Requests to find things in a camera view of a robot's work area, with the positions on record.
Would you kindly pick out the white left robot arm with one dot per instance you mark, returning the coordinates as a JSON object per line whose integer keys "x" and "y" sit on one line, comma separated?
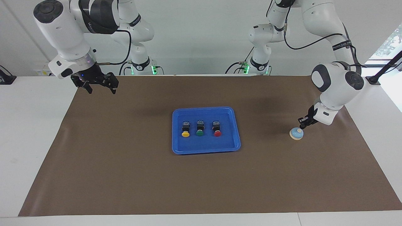
{"x": 336, "y": 88}

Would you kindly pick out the light blue desk bell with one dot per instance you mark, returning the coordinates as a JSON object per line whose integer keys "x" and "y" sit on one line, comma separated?
{"x": 296, "y": 135}

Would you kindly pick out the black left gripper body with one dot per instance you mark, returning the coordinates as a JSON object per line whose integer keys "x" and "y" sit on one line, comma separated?
{"x": 310, "y": 119}

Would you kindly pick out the red push button switch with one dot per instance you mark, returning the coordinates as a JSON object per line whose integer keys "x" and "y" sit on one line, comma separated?
{"x": 217, "y": 130}

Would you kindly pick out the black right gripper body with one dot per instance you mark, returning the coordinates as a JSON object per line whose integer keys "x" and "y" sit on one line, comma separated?
{"x": 95, "y": 75}

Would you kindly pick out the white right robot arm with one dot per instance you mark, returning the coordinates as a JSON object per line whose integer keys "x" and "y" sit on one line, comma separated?
{"x": 62, "y": 28}

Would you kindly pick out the white wall socket box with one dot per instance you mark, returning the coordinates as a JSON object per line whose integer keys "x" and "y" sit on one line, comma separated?
{"x": 40, "y": 72}

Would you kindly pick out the yellow push button switch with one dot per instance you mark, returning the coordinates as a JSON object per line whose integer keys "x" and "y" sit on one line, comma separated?
{"x": 185, "y": 130}

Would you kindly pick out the brown table mat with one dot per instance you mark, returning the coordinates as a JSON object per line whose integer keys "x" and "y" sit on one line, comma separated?
{"x": 201, "y": 185}

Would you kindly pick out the black desk mount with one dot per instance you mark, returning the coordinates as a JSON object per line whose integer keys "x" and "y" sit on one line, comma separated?
{"x": 6, "y": 80}

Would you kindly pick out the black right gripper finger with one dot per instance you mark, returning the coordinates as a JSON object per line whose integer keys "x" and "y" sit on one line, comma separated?
{"x": 113, "y": 89}
{"x": 87, "y": 87}

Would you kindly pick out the black camera stand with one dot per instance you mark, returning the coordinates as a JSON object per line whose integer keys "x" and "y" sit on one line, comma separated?
{"x": 373, "y": 80}

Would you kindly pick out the green push button switch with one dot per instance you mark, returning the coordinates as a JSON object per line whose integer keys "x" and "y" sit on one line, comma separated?
{"x": 200, "y": 129}

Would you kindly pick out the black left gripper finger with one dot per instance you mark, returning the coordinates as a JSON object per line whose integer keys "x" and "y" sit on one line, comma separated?
{"x": 301, "y": 124}
{"x": 306, "y": 125}

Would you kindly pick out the blue plastic tray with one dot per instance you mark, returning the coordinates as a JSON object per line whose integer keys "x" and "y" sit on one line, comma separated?
{"x": 205, "y": 144}

